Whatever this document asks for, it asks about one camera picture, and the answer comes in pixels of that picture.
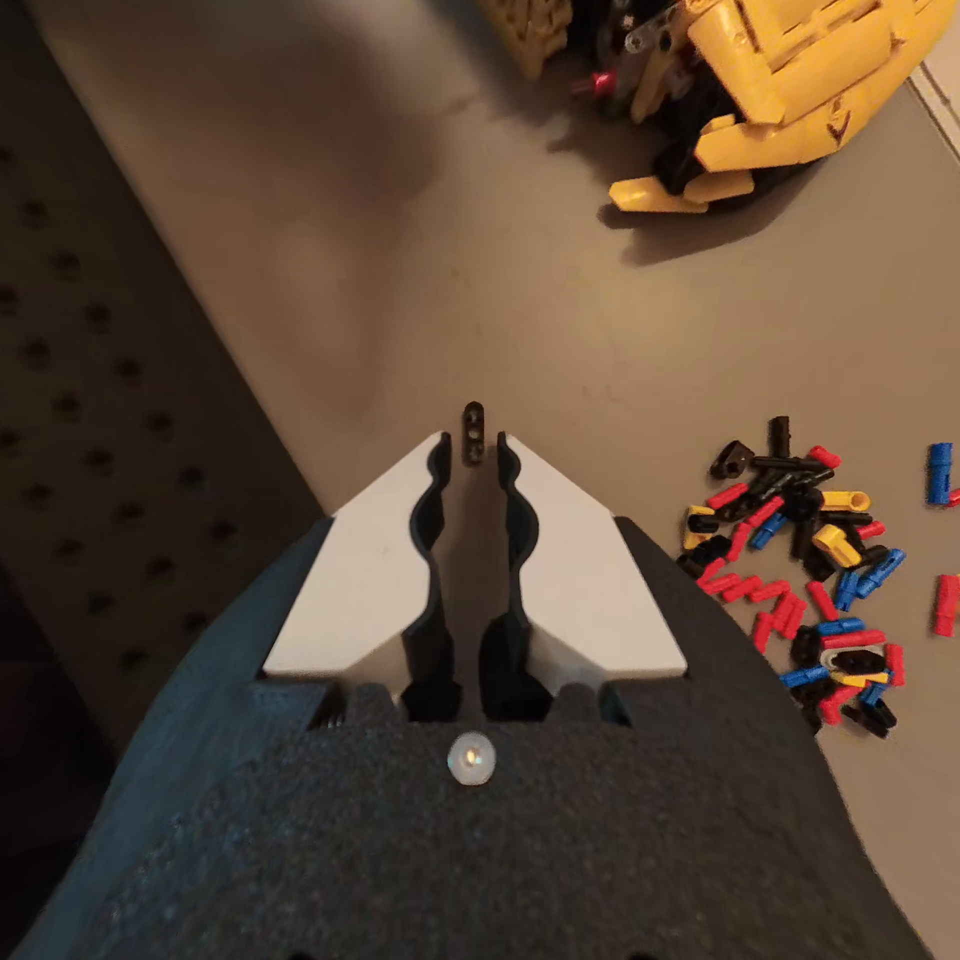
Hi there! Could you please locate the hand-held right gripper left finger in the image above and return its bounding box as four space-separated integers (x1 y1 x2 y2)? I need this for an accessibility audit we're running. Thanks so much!
261 429 462 723

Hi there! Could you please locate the yellow toy brick car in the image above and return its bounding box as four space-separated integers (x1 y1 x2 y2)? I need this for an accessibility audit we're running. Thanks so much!
476 0 955 216

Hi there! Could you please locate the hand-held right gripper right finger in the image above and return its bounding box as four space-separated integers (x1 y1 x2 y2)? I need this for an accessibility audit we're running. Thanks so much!
478 431 689 723

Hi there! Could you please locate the perforated grey panel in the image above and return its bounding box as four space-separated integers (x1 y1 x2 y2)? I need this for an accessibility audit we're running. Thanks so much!
0 0 333 759

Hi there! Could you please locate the grey desk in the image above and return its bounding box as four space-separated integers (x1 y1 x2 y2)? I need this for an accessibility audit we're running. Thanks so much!
22 0 960 960

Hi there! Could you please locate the pile of mixed small bricks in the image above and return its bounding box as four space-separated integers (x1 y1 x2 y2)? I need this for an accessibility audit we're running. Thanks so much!
676 415 960 741

